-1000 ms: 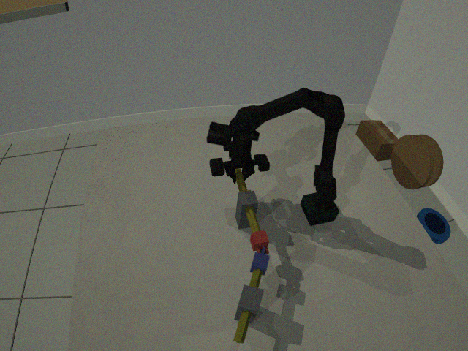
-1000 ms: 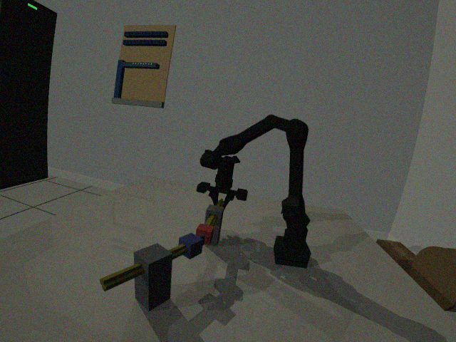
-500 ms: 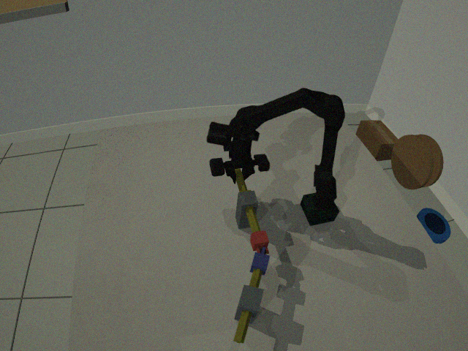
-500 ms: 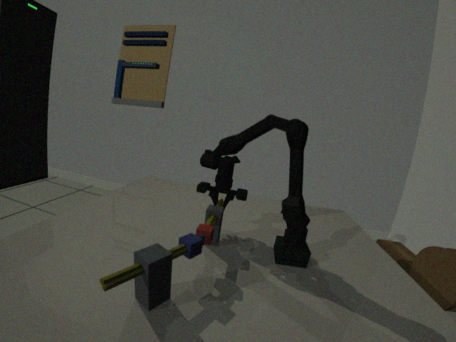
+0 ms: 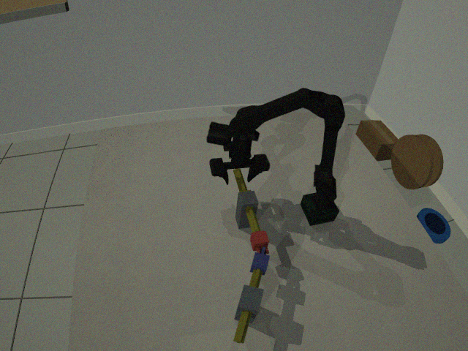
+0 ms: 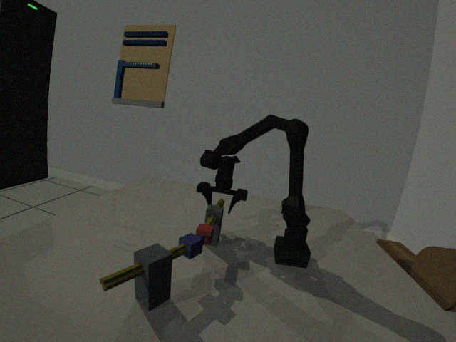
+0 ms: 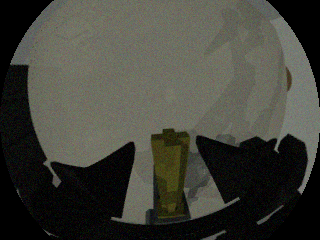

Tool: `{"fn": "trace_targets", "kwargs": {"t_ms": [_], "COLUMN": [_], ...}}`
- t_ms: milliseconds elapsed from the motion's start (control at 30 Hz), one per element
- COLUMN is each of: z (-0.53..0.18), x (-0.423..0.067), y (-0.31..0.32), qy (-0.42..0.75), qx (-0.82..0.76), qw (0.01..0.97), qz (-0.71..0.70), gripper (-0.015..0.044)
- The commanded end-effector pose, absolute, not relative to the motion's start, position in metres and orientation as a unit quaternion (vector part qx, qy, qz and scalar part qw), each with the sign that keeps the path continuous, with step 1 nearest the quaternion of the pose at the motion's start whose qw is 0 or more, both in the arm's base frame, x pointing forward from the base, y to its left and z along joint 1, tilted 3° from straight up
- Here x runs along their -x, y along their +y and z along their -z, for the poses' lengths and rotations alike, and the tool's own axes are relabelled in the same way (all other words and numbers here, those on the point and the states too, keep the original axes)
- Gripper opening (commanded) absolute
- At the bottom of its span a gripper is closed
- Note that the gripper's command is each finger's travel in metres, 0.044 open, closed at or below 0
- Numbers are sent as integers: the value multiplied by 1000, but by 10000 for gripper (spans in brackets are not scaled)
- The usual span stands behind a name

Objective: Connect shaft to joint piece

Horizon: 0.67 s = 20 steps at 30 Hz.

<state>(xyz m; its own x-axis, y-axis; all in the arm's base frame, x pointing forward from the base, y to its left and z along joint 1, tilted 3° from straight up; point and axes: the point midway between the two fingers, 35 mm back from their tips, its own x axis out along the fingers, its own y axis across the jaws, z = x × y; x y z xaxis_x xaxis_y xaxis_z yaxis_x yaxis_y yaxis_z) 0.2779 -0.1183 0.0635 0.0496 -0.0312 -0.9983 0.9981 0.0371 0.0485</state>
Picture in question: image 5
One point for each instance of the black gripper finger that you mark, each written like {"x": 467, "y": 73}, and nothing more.
{"x": 252, "y": 173}
{"x": 225, "y": 177}

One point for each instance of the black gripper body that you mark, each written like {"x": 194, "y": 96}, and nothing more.
{"x": 239, "y": 160}

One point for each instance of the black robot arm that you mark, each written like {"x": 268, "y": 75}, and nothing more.
{"x": 243, "y": 130}

